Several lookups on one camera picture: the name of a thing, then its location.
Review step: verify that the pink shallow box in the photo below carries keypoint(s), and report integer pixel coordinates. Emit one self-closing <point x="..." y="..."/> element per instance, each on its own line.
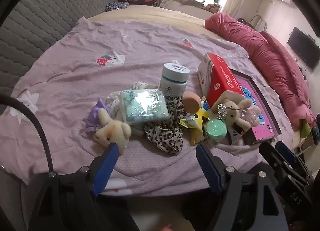
<point x="267" y="113"/>

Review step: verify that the black television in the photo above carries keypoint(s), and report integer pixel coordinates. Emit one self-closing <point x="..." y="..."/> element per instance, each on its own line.
<point x="303" y="48"/>

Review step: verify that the beige bed sheet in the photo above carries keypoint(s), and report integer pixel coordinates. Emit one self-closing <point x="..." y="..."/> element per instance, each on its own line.
<point x="155" y="13"/>

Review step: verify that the green round sponge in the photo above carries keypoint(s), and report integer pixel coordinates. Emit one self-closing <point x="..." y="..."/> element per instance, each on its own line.
<point x="215" y="129"/>

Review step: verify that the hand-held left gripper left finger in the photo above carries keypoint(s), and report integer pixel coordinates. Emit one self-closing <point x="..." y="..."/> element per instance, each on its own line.
<point x="107" y="166"/>

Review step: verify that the dark blue floral cloth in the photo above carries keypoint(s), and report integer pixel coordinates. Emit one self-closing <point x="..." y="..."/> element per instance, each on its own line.
<point x="116" y="6"/>

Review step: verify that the grey quilted headboard cover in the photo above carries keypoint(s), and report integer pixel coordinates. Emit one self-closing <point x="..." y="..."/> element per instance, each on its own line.
<point x="50" y="15"/>

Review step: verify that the teal pocket tissue pack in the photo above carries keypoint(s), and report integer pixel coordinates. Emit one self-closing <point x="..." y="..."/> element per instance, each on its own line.
<point x="142" y="105"/>

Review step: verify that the yellow snack packet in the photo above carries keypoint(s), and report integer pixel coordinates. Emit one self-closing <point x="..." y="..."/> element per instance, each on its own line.
<point x="197" y="123"/>

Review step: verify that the red tissue pack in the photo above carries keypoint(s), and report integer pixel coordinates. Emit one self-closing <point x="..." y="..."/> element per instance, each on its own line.
<point x="220" y="78"/>

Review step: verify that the metal chair frame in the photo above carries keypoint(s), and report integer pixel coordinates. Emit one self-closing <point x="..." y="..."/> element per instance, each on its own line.
<point x="257" y="19"/>

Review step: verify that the cream bunny plush purple dress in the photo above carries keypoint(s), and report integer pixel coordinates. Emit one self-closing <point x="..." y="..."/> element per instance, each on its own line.
<point x="112" y="130"/>

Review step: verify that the pink duvet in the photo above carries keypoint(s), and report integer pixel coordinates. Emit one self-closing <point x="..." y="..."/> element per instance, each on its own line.
<point x="270" y="55"/>

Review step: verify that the black white patterned packet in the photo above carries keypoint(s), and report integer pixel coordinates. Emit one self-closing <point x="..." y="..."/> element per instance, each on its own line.
<point x="236" y="135"/>

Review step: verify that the leopard print cloth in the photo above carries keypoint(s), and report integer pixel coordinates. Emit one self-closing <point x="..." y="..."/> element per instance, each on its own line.
<point x="165" y="135"/>

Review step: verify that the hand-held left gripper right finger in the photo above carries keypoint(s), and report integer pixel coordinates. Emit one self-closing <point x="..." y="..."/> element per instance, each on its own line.
<point x="207" y="168"/>

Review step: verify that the blue white snack packet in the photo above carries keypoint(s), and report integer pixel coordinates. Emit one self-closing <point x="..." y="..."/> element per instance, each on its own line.
<point x="206" y="105"/>

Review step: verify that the purple printed blanket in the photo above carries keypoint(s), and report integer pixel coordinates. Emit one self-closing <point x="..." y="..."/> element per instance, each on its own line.
<point x="150" y="45"/>

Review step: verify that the cream bunny plush pink dress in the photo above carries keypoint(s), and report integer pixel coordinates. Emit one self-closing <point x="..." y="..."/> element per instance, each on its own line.
<point x="235" y="110"/>

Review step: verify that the white pill bottle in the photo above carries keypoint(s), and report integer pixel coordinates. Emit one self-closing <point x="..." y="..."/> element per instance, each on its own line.
<point x="175" y="78"/>

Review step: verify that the peach makeup sponge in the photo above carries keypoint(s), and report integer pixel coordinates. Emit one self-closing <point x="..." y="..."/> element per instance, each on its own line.
<point x="192" y="103"/>

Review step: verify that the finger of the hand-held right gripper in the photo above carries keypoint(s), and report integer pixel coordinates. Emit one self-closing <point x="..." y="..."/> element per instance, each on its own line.
<point x="285" y="149"/>
<point x="272" y="155"/>

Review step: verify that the pink book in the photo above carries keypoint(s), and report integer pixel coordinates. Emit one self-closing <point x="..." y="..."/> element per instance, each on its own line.
<point x="250" y="90"/>

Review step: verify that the green pillow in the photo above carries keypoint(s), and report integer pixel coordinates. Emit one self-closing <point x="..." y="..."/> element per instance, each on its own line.
<point x="305" y="128"/>

